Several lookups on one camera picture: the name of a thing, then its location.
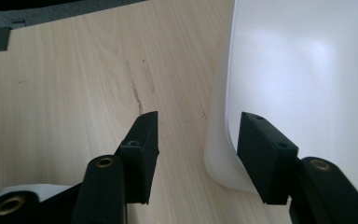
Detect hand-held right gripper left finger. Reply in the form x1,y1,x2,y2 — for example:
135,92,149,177
115,110,160,205

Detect grey tape strip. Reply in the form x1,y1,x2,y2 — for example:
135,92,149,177
0,19,28,52

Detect white plastic storage bin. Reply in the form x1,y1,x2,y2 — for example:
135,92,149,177
203,0,358,200

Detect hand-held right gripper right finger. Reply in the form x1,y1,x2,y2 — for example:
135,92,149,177
236,111,299,206

